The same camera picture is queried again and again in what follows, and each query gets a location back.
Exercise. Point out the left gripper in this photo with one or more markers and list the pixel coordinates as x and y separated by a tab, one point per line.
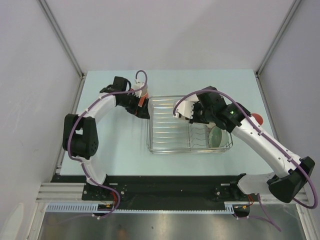
140	112

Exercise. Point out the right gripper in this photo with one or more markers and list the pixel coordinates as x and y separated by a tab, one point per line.
196	106

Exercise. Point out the orange mug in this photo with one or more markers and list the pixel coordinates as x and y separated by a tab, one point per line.
143	95

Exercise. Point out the light green bowl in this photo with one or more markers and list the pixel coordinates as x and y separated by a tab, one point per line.
218	138

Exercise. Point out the pink plastic cup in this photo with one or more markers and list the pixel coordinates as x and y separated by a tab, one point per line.
258	118

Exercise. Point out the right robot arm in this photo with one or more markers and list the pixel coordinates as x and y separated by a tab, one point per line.
289	173

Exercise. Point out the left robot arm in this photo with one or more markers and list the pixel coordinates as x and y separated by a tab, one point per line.
80	135

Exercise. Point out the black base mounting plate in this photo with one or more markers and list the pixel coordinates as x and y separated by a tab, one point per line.
163	193

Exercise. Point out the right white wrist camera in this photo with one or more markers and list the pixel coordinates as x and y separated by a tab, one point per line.
185	110

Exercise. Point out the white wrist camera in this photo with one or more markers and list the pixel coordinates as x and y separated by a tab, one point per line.
140	89
185	110

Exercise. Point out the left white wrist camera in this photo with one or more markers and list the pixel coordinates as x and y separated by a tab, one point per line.
140	89

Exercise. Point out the metal wire dish rack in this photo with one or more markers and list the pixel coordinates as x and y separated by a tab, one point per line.
169	135

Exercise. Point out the white cable duct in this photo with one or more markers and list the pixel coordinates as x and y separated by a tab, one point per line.
72	207

